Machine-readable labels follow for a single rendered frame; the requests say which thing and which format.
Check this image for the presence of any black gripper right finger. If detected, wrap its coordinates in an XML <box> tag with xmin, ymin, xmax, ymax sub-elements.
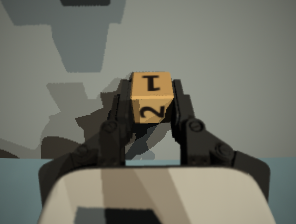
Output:
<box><xmin>170</xmin><ymin>79</ymin><xmax>270</xmax><ymax>204</ymax></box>

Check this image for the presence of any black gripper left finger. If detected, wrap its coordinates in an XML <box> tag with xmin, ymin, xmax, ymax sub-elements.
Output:
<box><xmin>38</xmin><ymin>80</ymin><xmax>134</xmax><ymax>208</ymax></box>

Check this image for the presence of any tan numbered cube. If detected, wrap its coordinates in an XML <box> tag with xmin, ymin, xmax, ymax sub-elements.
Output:
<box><xmin>130</xmin><ymin>72</ymin><xmax>174</xmax><ymax>123</ymax></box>

